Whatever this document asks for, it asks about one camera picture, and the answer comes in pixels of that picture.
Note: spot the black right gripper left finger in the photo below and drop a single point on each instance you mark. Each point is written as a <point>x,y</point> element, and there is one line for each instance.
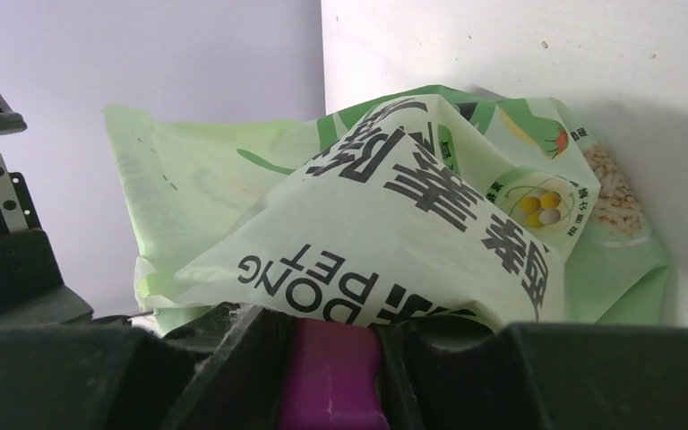
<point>222,371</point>

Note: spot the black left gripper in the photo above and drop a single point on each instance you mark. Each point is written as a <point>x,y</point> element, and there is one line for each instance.
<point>32,288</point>

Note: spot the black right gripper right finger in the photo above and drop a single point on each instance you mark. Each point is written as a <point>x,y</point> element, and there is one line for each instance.
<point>451,373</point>

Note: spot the magenta plastic scoop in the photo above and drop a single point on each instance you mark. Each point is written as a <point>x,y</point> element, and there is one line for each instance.
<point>331,378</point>

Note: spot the green cat litter bag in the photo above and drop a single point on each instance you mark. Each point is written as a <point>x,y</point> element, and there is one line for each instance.
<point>431,201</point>

